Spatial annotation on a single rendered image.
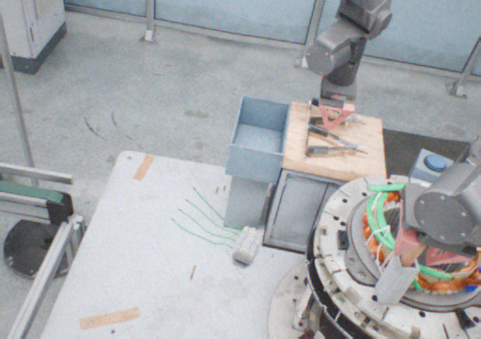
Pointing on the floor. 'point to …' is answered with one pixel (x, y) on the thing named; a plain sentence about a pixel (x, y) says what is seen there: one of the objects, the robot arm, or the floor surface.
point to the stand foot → (19, 241)
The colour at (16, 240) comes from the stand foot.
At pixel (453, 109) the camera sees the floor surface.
